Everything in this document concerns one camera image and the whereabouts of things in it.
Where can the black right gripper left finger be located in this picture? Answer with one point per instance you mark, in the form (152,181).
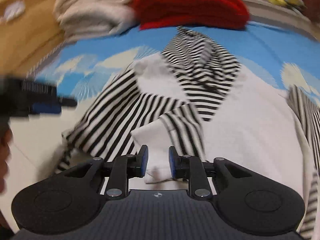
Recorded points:
(74,197)

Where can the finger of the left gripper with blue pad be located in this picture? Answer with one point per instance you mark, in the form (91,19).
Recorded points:
(54,107)

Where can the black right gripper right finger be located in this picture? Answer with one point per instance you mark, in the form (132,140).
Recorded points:
(244,199)

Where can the black white striped shirt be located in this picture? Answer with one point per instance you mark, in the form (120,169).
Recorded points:
(196,96)

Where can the person's left hand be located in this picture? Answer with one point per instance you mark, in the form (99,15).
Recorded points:
(4,154)

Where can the blue white patterned bedsheet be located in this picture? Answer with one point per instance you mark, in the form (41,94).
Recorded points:
(277,56)

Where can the wooden headboard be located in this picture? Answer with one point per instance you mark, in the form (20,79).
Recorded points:
(28,38)

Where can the cream folded towel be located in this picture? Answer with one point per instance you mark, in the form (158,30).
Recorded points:
(84,19)

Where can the red folded sweater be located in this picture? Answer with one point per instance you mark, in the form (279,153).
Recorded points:
(226,14)

